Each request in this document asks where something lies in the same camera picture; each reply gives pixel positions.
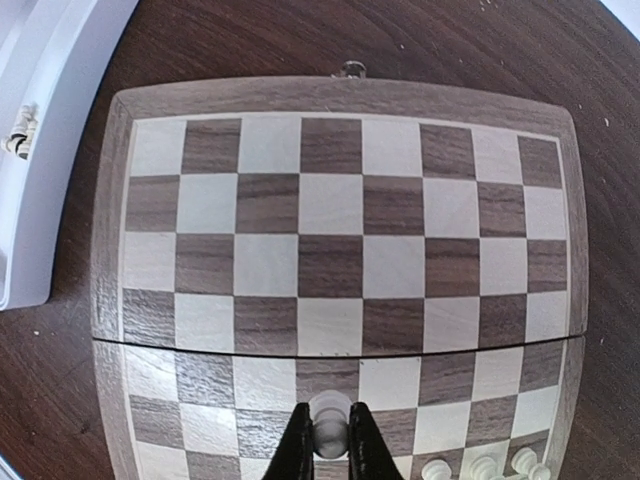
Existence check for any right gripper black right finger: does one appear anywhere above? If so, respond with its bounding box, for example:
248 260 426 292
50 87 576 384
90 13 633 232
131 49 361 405
348 402 403 480

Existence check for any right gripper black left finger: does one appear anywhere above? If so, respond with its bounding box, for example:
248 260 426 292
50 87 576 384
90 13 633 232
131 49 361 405
264 403 314 480

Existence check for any light pawn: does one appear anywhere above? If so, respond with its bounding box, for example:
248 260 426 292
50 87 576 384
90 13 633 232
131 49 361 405
309 390 352 460

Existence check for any light chess queen piece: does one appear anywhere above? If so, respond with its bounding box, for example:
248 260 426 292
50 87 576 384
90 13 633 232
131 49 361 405
421 459 452 480

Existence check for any light chess king piece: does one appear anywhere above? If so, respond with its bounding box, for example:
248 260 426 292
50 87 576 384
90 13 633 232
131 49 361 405
511 447 551 480

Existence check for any wooden chess board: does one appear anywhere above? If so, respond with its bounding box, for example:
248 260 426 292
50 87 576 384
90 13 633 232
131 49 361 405
91 77 588 479

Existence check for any pile of light chess pieces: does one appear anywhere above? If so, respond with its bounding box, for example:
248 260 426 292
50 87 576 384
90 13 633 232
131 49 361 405
1 103 39 160

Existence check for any white plastic compartment tray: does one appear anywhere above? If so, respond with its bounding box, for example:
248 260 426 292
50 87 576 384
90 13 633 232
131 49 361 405
1 1 137 310

